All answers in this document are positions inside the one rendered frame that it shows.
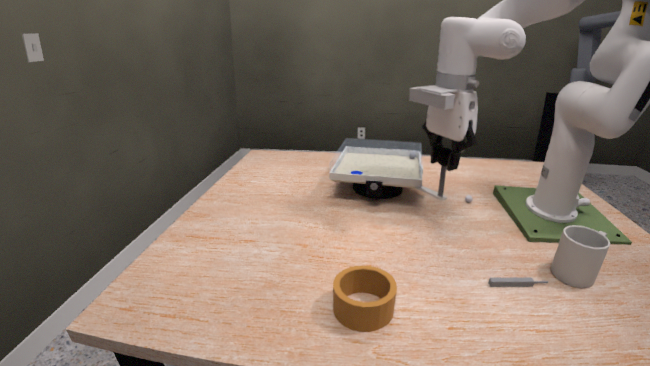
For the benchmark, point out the tan hollow ring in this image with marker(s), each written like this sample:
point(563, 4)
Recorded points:
point(364, 316)

